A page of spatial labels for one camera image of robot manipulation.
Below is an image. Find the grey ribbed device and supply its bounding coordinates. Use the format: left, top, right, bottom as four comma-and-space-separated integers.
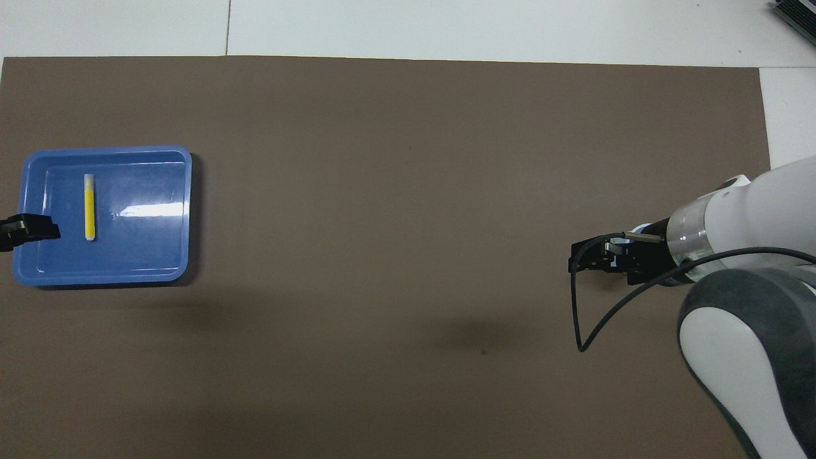
768, 0, 816, 37

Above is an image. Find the blue plastic tray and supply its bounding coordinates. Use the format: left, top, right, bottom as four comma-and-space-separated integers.
12, 145, 193, 288

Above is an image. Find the yellow highlighter pen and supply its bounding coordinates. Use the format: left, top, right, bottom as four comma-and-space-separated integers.
84, 173, 96, 242

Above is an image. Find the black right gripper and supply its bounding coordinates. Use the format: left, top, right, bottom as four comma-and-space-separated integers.
568, 219, 678, 286

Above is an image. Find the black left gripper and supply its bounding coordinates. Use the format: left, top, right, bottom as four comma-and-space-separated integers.
0, 214, 62, 252

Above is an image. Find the brown table mat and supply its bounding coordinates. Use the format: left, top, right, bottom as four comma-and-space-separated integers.
0, 55, 803, 459

